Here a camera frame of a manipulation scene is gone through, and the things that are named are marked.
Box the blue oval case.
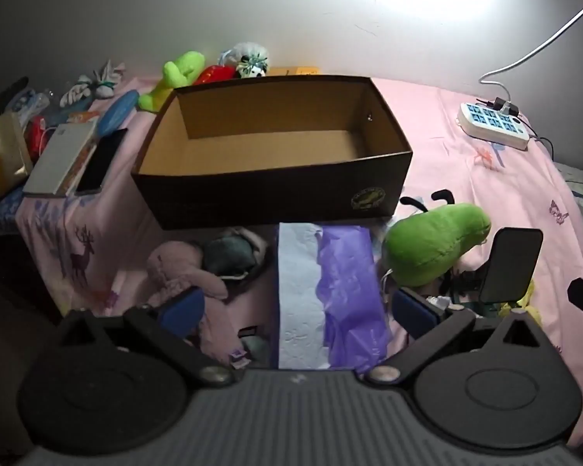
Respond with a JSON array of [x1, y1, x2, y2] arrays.
[[97, 90, 139, 136]]

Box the pink plush toy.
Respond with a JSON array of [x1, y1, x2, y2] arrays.
[[146, 240, 241, 355]]

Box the black phone stand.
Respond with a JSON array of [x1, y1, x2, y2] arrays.
[[447, 227, 544, 311]]

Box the white cable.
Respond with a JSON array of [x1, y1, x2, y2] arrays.
[[479, 0, 583, 103]]

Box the red packet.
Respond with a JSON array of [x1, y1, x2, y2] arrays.
[[25, 116, 47, 161]]

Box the black cable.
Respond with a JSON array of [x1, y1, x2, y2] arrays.
[[527, 121, 557, 161]]

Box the white panda plush toy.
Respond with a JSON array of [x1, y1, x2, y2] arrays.
[[221, 42, 270, 79]]

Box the green frog plush toy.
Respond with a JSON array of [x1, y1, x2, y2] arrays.
[[137, 51, 206, 113]]

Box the blue patterned cloth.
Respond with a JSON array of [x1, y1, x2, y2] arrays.
[[0, 187, 27, 234]]

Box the yellow paper bag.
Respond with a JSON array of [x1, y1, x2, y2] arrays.
[[0, 113, 34, 209]]

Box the dark grey plush toy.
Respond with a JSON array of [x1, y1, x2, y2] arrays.
[[201, 227, 273, 282]]

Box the red plush toy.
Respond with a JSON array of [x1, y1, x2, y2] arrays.
[[193, 64, 236, 87]]

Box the orange flat box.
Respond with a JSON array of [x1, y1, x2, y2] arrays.
[[267, 66, 320, 77]]

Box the white gloves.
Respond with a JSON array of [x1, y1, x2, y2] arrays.
[[59, 59, 126, 106]]

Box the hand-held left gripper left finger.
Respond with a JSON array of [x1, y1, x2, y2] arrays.
[[58, 286, 241, 390]]

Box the black smartphone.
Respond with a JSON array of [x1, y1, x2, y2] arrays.
[[75, 127, 128, 195]]

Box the black charger plug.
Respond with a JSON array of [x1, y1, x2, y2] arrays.
[[486, 98, 520, 117]]

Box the dark brown cardboard box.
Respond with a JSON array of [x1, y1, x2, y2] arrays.
[[130, 75, 414, 232]]

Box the purple tissue pack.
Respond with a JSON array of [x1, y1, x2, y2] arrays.
[[272, 222, 393, 370]]

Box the pink printed bedsheet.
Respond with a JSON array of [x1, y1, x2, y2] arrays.
[[14, 75, 583, 447]]

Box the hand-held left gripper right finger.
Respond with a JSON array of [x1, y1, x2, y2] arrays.
[[364, 286, 550, 389]]

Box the clear plastic bag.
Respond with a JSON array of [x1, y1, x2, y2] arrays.
[[5, 87, 59, 122]]

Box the white book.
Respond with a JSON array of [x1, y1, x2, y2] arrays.
[[23, 119, 100, 198]]

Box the white power strip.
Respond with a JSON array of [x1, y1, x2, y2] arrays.
[[457, 102, 532, 151]]

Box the green pear plush toy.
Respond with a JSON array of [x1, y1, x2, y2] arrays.
[[381, 189, 492, 288]]

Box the yellow plush toy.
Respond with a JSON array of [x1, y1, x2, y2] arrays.
[[496, 279, 542, 326]]

